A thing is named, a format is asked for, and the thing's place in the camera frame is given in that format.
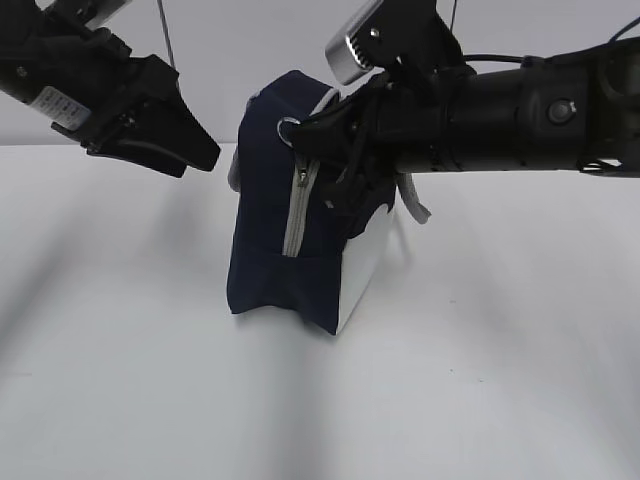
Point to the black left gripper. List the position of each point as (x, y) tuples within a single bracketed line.
[(96, 93)]

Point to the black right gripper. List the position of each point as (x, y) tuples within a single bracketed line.
[(376, 140)]

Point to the navy blue lunch bag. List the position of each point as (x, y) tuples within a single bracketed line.
[(290, 249)]

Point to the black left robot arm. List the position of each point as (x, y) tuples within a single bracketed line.
[(63, 62)]

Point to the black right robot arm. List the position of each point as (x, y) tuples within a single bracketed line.
[(571, 112)]

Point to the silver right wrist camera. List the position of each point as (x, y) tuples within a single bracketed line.
[(407, 38)]

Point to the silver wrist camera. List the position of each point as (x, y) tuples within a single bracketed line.
[(407, 38), (91, 14)]

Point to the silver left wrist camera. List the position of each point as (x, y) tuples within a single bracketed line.
[(91, 14)]

